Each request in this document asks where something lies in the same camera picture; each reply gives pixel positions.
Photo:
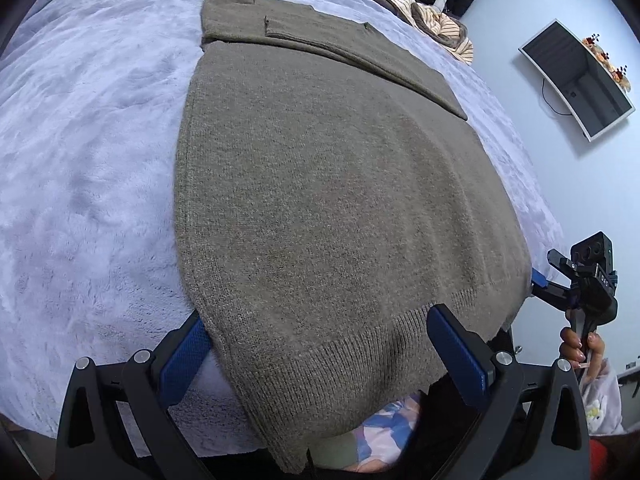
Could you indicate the lilac plush blanket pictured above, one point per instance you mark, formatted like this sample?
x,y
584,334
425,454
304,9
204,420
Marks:
x,y
90,160

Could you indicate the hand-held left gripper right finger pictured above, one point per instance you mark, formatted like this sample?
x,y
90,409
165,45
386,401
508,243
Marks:
x,y
455,355

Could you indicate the olive brown knit sweater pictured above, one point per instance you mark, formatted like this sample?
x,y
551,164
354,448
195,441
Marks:
x,y
325,185

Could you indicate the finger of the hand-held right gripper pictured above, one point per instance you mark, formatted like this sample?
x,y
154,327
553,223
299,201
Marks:
x,y
562,262
555,295

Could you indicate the person's right forearm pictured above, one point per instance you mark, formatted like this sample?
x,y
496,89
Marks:
x,y
605,400

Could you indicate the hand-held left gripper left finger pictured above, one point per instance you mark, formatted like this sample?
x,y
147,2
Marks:
x,y
187,360

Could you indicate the person's right hand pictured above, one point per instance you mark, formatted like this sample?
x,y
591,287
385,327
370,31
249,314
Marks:
x,y
571,344

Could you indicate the artificial flower garland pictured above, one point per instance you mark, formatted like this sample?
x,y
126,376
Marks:
x,y
605,55

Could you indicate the floral print clothing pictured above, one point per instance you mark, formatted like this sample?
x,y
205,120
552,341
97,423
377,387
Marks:
x,y
385,425

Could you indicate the white framed curved monitor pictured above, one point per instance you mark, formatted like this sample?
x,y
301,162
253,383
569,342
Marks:
x,y
575,75

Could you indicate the red cloth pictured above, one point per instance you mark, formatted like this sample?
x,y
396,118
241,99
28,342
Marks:
x,y
602,460

